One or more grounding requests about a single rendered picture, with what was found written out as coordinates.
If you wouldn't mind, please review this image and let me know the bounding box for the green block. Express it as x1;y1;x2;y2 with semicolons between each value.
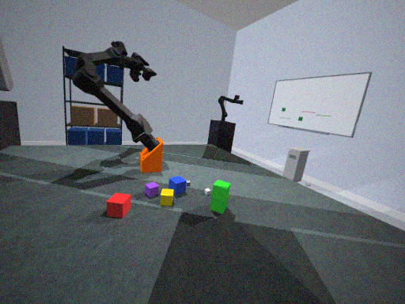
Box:
211;180;230;202
210;197;229;214

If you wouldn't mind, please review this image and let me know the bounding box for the yellow block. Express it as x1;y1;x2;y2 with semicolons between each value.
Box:
160;189;173;206

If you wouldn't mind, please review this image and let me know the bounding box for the blue block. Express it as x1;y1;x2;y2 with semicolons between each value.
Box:
168;176;187;196

